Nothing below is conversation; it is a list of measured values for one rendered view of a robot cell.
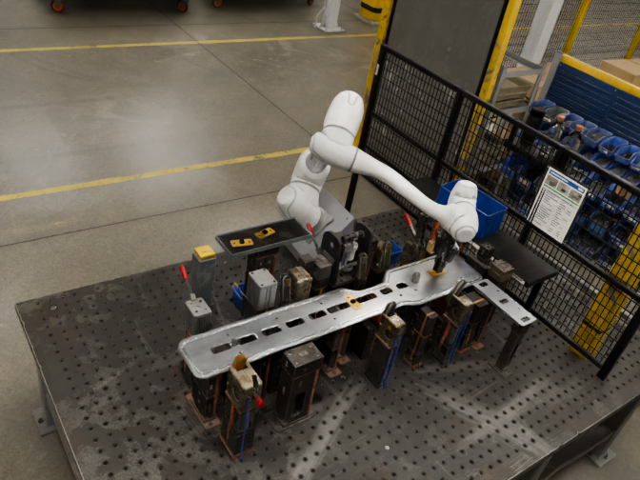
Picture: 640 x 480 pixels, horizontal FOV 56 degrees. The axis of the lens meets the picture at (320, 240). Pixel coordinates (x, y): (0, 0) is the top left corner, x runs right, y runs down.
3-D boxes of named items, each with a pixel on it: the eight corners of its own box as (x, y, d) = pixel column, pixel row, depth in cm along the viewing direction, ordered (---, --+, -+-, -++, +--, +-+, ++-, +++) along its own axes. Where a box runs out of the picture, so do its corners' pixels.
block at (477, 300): (458, 356, 270) (478, 310, 254) (441, 340, 276) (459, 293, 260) (472, 350, 275) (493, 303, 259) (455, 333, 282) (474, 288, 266)
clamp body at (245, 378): (233, 466, 208) (243, 396, 187) (213, 433, 217) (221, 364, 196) (260, 453, 213) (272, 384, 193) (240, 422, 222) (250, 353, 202)
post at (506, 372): (505, 379, 263) (529, 330, 246) (486, 362, 270) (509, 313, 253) (514, 373, 266) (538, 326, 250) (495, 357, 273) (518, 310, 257)
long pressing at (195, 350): (201, 388, 196) (201, 385, 195) (172, 342, 210) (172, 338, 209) (486, 280, 270) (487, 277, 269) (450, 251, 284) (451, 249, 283)
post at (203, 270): (193, 347, 248) (199, 263, 223) (186, 335, 253) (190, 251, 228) (210, 341, 252) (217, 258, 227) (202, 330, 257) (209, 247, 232)
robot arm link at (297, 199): (289, 230, 305) (265, 210, 288) (300, 198, 311) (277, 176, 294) (315, 232, 296) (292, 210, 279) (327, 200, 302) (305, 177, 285)
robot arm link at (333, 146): (352, 165, 232) (362, 135, 236) (308, 148, 230) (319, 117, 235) (344, 177, 244) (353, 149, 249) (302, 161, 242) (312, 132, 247)
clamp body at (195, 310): (188, 389, 230) (191, 320, 210) (175, 369, 237) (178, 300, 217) (210, 380, 236) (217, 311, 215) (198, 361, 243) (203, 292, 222)
